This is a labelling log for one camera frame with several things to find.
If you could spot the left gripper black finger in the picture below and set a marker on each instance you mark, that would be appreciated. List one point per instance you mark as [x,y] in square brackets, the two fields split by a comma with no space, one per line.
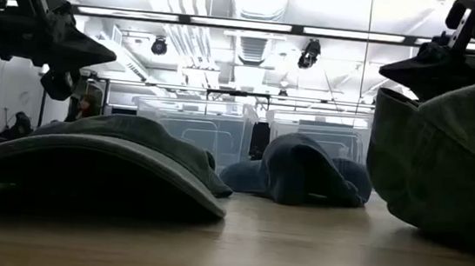
[84,50]
[61,83]

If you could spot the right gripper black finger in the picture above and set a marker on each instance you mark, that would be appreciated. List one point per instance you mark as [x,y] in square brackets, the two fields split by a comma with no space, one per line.
[431,68]

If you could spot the dark green baseball cap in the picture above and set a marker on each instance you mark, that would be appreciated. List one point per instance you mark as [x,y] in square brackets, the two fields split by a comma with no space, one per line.
[130,153]
[456,171]

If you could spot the navy blue baseball cap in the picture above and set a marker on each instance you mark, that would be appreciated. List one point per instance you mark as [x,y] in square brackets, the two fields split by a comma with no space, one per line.
[304,170]
[242,175]

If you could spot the person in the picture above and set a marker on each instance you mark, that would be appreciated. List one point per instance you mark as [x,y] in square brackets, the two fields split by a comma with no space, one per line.
[87,107]

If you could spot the black bag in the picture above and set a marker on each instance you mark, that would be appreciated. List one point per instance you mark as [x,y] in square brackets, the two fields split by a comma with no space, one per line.
[19,127]

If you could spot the black ceiling spotlight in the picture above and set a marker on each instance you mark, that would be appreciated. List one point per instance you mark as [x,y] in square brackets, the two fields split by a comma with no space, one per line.
[159,46]
[310,52]

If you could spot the clear plastic bin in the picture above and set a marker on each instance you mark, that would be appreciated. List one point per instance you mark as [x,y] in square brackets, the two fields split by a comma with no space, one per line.
[325,130]
[203,125]

